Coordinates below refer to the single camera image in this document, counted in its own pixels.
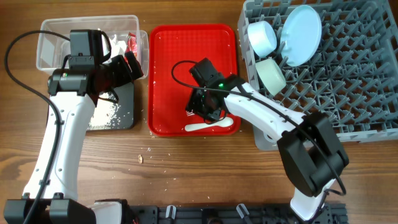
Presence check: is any white napkin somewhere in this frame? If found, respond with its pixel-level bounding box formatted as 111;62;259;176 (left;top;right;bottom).
101;33;127;57

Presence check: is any white plastic fork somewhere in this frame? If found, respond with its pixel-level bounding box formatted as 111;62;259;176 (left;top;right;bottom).
186;111;195;116

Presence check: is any white plastic spoon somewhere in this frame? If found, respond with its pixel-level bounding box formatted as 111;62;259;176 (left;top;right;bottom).
184;117;234;132

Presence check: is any red snack wrapper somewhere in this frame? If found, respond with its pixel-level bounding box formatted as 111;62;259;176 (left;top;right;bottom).
125;32;138;58

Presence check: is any green bowl with food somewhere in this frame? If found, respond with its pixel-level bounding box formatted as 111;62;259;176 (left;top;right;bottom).
256;58;286;96

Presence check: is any light blue bowl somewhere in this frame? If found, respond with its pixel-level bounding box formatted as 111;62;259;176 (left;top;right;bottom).
248;21;277;57

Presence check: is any light blue plate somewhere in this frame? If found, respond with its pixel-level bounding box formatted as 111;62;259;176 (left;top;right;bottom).
280;5;322;67

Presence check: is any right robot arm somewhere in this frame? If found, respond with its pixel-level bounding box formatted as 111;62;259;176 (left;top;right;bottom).
186;58;349;223

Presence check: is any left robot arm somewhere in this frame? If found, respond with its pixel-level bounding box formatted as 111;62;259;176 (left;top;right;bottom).
4;29;143;223

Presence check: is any black waste tray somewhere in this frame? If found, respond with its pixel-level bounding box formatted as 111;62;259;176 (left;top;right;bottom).
50;83;134;131

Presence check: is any clear plastic waste bin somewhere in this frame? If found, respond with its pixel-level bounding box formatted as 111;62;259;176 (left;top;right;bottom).
36;15;149;79

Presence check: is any grey dishwasher rack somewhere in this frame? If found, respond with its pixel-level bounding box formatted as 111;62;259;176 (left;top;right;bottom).
237;0;398;152

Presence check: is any spilled rice in tray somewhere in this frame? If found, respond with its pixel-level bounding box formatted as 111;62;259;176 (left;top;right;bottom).
88;93;121;131

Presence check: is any red serving tray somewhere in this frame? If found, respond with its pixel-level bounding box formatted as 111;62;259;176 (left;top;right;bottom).
147;24;241;137

